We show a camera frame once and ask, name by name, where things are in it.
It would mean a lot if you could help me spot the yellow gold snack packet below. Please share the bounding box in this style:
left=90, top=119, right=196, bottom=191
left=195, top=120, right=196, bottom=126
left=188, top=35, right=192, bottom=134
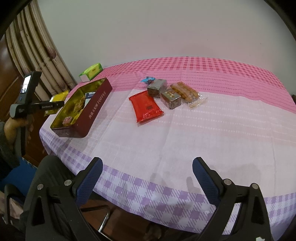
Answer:
left=44, top=90, right=69, bottom=116

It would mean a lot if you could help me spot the grey sesame cake packet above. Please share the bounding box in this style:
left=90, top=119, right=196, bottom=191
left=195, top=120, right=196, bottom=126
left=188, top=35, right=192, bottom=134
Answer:
left=147, top=79, right=167, bottom=98

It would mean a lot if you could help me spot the left hand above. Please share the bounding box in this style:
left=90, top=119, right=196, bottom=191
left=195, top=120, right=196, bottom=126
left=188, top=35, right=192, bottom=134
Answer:
left=4, top=115, right=34, bottom=145

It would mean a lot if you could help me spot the dark wooden door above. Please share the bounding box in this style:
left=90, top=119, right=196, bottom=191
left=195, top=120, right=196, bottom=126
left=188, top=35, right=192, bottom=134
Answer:
left=0, top=36, right=23, bottom=121

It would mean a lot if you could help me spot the pink wrapped candy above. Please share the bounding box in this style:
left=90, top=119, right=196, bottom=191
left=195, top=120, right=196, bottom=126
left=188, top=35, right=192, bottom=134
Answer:
left=62, top=116, right=73, bottom=126

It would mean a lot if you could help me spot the maroon toffee tin box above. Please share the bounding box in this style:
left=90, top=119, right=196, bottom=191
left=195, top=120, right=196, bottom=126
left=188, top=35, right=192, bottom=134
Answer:
left=50, top=78, right=112, bottom=138

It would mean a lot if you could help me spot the beige patterned curtain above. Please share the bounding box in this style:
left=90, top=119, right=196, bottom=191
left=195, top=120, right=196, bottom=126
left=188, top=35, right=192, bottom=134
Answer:
left=4, top=1, right=76, bottom=100

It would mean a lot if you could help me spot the navy blue cracker packet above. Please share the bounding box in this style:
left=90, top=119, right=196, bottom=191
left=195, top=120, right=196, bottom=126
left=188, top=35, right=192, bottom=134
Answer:
left=84, top=92, right=95, bottom=106

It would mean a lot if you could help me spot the green tissue box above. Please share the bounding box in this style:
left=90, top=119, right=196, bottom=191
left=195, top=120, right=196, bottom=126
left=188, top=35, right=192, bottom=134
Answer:
left=79, top=63, right=103, bottom=82

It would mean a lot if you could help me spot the red snack packet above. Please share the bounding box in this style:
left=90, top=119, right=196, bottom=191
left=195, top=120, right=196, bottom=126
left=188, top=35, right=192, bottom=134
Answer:
left=129, top=90, right=164, bottom=123

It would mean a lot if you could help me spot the blue wrapped candy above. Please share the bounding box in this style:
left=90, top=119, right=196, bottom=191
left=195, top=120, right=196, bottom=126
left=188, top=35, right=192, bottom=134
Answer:
left=141, top=76, right=155, bottom=85

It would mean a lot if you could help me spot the pink checkered tablecloth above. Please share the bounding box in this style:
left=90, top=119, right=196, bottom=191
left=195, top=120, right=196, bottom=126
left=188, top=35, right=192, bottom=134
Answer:
left=40, top=57, right=295, bottom=240

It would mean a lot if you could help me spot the clear fried twist packet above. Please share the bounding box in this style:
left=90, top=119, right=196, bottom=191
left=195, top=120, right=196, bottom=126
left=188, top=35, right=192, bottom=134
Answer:
left=171, top=81, right=207, bottom=108

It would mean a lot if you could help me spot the brown cake packet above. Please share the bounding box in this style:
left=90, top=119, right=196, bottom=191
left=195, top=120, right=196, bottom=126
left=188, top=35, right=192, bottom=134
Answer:
left=160, top=88, right=182, bottom=109

